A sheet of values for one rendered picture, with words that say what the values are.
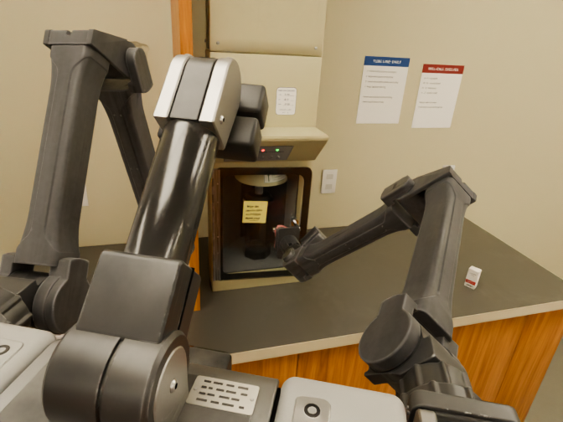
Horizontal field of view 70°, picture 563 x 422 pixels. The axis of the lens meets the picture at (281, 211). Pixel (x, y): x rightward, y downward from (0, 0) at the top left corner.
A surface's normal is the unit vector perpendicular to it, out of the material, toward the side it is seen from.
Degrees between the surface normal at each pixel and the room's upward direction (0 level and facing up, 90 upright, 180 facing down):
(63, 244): 74
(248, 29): 90
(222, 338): 0
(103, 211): 90
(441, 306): 45
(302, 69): 90
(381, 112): 90
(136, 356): 18
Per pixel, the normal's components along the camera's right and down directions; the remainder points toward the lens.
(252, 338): 0.06, -0.91
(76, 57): -0.15, -0.15
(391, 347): -0.71, -0.69
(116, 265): -0.07, -0.37
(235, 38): 0.28, 0.41
